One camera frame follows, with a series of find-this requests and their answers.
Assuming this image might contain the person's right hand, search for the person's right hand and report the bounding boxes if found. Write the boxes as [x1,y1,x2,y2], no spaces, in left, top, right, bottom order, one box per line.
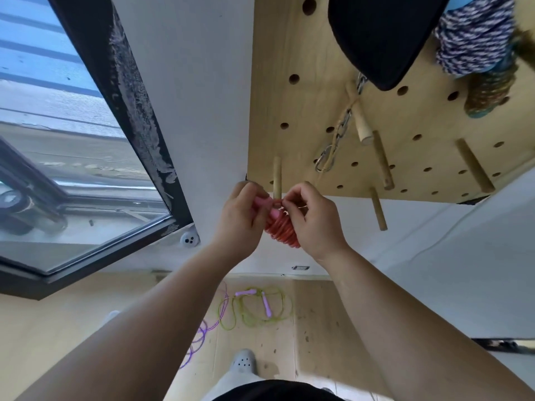
[282,181,350,264]

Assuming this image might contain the person's left hand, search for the person's left hand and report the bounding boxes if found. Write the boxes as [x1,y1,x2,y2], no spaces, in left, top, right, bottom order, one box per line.
[211,180,273,260]

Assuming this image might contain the orange jump rope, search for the orange jump rope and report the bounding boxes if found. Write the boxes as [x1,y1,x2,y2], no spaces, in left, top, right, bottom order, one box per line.
[253,195,302,250]

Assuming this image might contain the person's left forearm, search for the person's left forearm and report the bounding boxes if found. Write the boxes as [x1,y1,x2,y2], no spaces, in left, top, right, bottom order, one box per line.
[16,242,235,401]

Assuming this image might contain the person's right forearm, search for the person's right forearm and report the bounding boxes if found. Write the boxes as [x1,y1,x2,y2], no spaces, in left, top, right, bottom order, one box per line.
[320,245,535,401]

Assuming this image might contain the wooden peg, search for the wooden peg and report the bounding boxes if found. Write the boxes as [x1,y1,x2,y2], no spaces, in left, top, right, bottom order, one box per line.
[344,81,374,146]
[369,186,388,232]
[371,129,396,192]
[272,156,283,202]
[454,138,496,194]

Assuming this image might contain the wooden pegboard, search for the wooden pegboard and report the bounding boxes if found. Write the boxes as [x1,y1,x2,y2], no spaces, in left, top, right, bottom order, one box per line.
[247,0,535,206]

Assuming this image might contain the white clog shoe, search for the white clog shoe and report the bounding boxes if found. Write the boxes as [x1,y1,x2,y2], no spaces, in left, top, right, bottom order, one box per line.
[231,348,258,376]

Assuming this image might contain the black bag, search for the black bag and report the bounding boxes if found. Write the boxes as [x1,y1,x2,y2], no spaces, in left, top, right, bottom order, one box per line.
[328,0,453,92]

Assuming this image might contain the grey trousers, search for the grey trousers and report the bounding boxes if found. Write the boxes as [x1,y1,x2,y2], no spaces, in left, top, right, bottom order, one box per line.
[203,368,270,401]

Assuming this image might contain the black shirt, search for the black shirt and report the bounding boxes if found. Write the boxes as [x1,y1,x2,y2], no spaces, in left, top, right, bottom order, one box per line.
[212,379,345,401]

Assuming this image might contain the metal chain with carabiner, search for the metal chain with carabiner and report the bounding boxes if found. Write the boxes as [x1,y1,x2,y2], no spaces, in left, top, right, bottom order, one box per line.
[314,72,369,173]

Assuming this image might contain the green jump rope purple handles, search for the green jump rope purple handles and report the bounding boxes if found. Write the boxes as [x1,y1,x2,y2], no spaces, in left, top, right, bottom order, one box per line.
[217,285,294,331]

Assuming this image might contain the black window frame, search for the black window frame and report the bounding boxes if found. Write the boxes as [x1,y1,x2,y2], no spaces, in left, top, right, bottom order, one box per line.
[0,0,194,300]

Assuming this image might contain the green rope coil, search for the green rope coil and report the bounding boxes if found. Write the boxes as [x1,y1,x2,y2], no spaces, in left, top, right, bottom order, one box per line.
[463,46,520,119]

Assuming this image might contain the blue and white rope coil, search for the blue and white rope coil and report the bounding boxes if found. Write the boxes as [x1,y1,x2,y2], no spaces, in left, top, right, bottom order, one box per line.
[434,0,517,77]

